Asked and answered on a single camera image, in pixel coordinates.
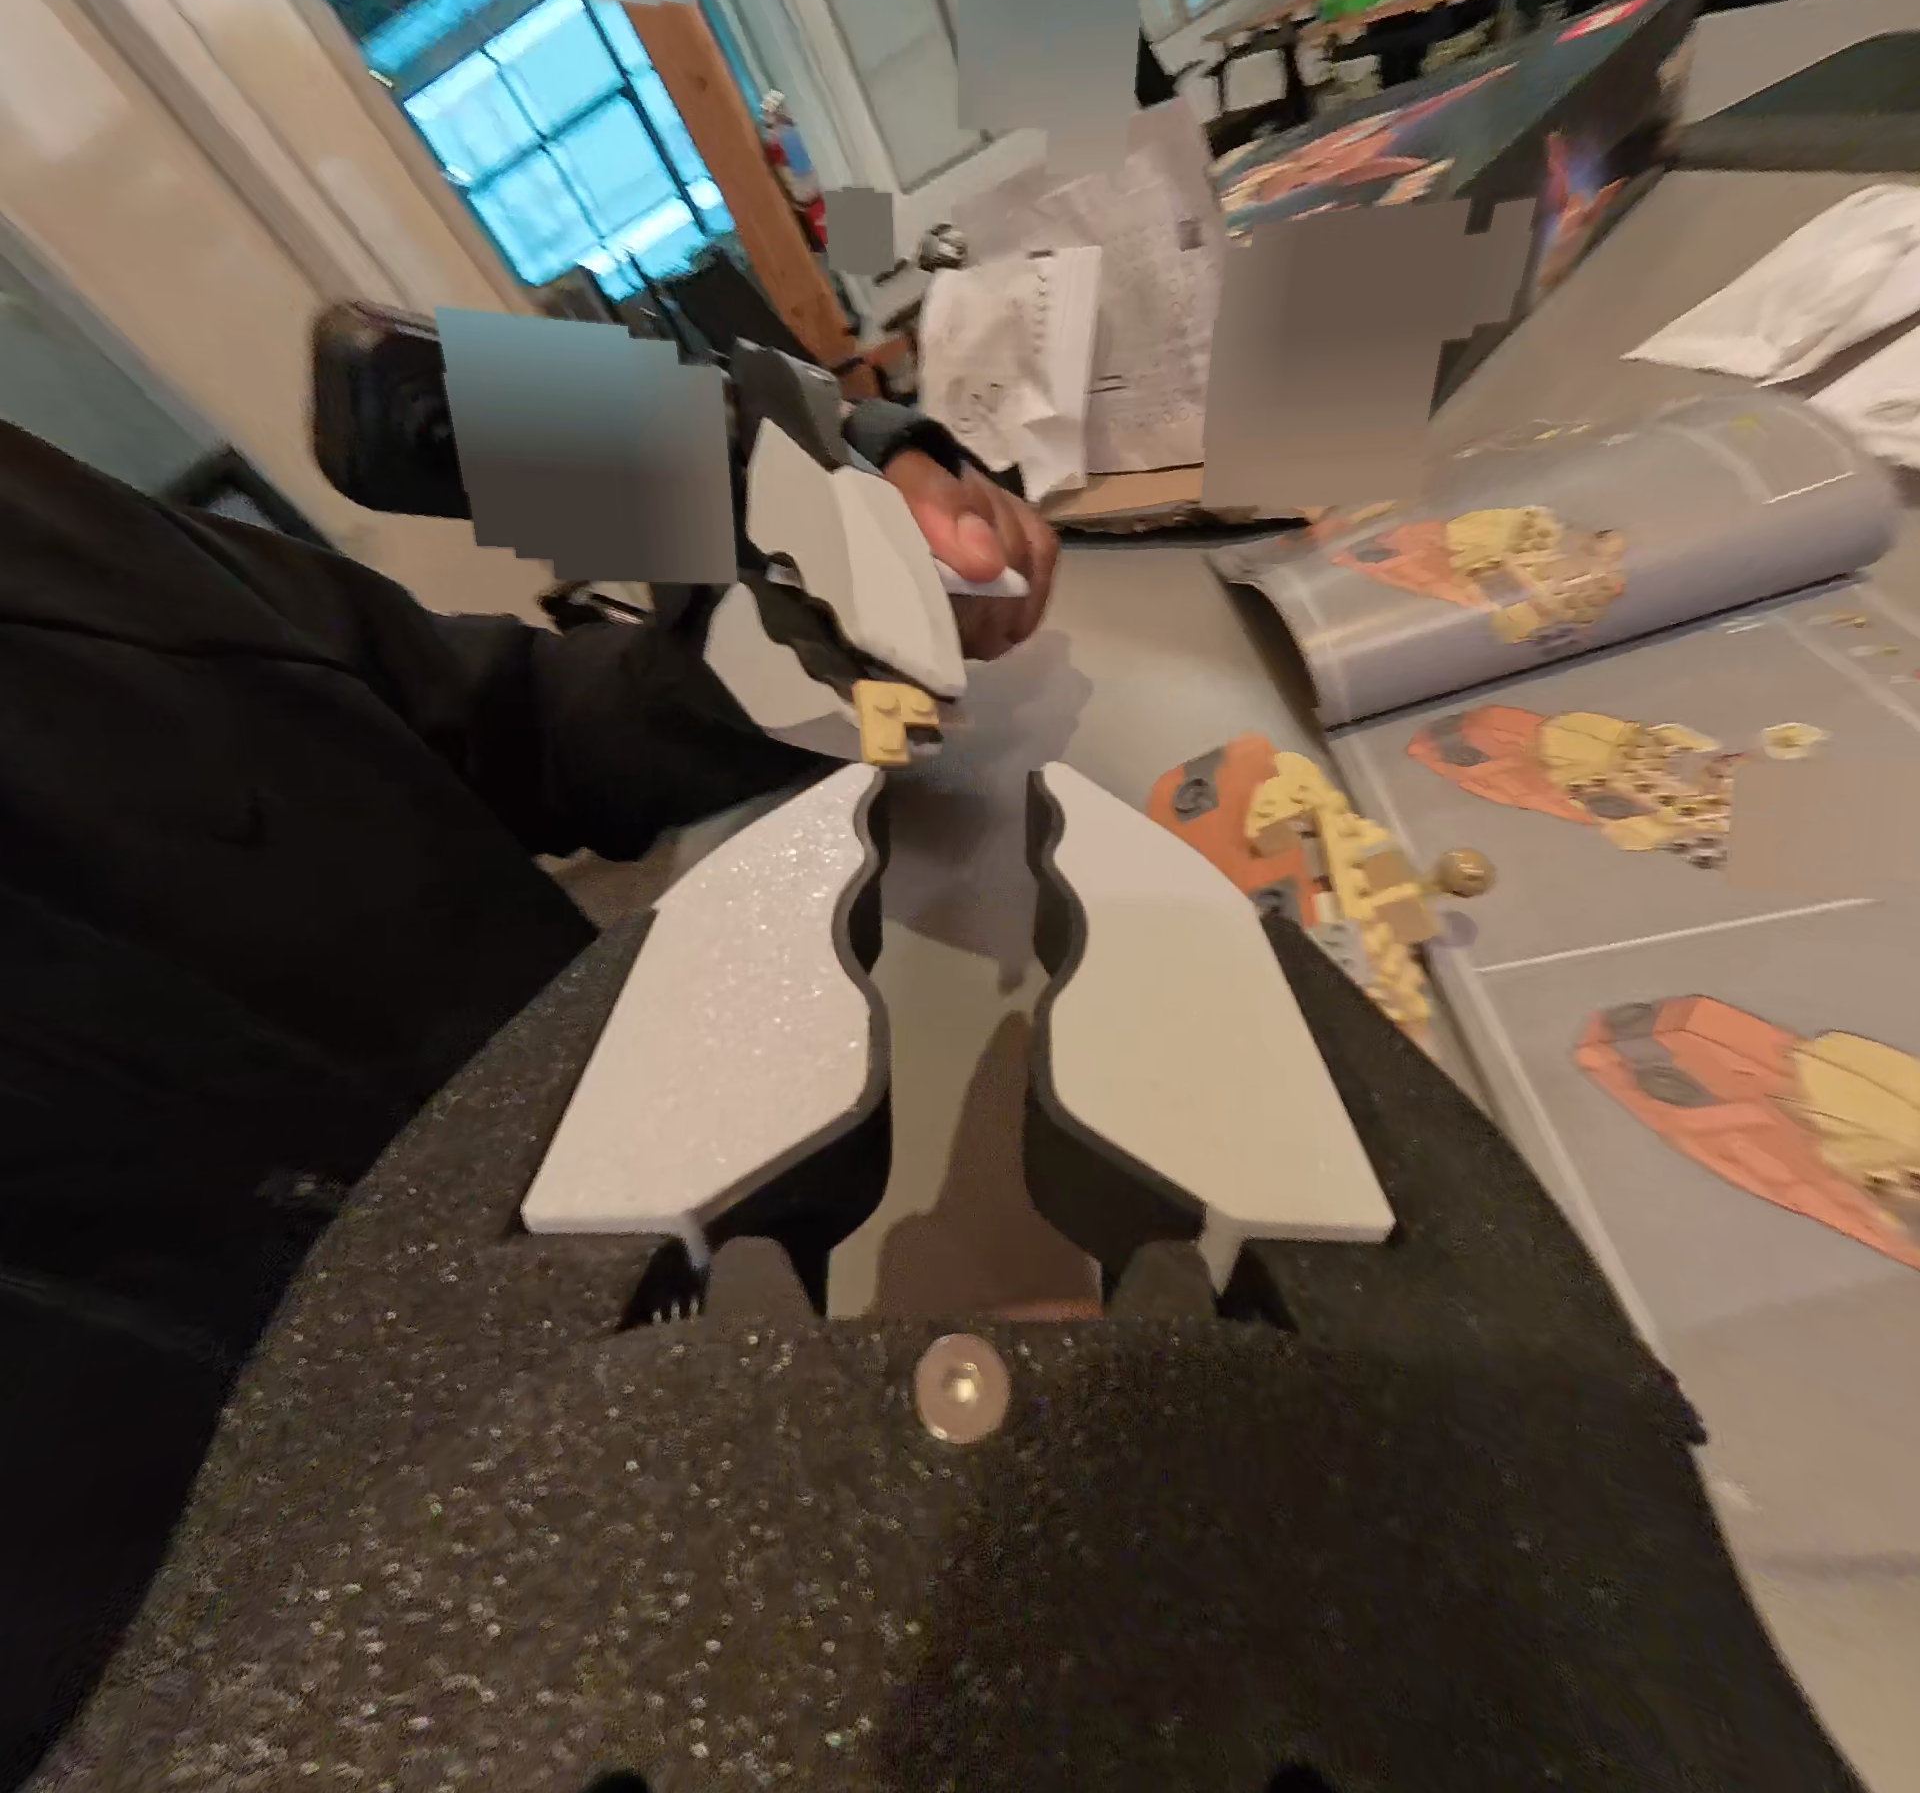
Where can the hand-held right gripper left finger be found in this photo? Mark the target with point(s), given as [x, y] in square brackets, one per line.
[705, 1059]

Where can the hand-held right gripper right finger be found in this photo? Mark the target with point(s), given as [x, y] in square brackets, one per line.
[1215, 1072]

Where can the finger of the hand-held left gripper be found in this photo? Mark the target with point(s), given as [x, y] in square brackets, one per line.
[765, 683]
[855, 562]

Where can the small tan corner plate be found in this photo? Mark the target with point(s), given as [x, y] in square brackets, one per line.
[896, 724]

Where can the tan and brown brick model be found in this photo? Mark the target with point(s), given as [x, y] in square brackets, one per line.
[1320, 848]

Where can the grey instruction booklet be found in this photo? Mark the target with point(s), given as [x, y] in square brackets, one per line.
[1651, 922]

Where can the person's left forearm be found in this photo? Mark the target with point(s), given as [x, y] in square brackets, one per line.
[631, 728]

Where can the grey desk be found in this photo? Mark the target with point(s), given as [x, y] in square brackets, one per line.
[1171, 652]

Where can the person's left hand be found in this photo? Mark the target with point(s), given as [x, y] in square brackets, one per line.
[990, 527]

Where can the white numbered paper bag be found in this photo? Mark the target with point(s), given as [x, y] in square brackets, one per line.
[1005, 369]
[1154, 292]

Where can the brown cardboard piece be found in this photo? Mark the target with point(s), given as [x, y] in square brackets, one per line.
[1140, 496]

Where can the bright window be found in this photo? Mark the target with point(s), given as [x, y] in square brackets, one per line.
[570, 158]

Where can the person's dark clothing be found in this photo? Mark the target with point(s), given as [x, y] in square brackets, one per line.
[150, 1072]

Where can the dark toy set box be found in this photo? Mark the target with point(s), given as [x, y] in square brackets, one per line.
[1425, 158]

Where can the torn white paper bag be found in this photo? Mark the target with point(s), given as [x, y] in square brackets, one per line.
[1801, 279]

